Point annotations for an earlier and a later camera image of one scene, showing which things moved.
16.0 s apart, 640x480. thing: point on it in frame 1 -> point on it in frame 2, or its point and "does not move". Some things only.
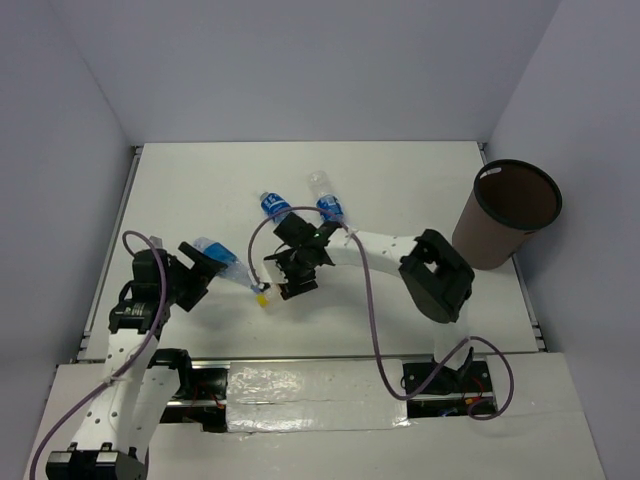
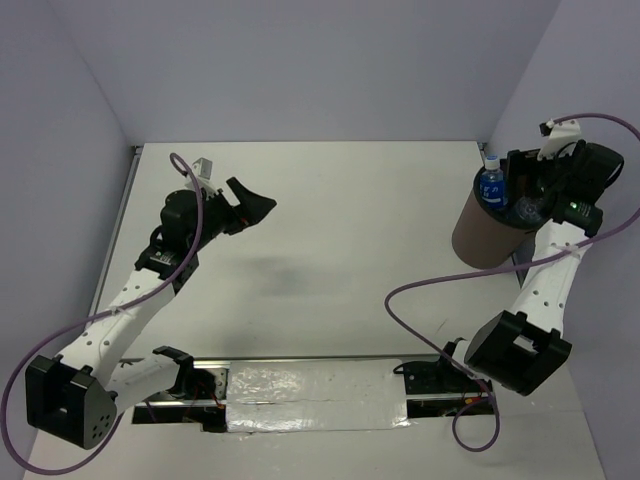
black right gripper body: (304, 265) -> (563, 162)
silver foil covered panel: (315, 395) does not move
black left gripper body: (184, 285) -> (216, 214)
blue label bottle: (318, 182) -> (529, 209)
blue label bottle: (272, 203) -> (491, 184)
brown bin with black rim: (510, 200) does not move
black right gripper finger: (285, 258) -> (521, 164)
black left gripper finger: (203, 262) -> (253, 208)
